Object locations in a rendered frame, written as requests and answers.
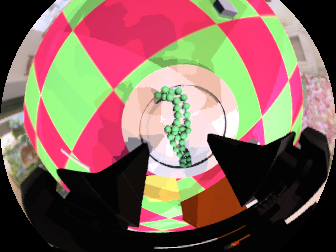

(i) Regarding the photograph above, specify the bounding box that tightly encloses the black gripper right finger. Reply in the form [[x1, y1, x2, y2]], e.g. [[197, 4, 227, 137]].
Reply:
[[208, 131, 296, 207]]

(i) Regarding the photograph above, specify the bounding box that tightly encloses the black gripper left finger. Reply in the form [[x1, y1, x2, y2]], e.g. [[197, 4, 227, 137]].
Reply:
[[56, 142, 149, 227]]

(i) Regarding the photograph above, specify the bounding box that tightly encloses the white round tray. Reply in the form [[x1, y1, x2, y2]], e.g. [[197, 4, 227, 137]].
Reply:
[[121, 65, 239, 178]]

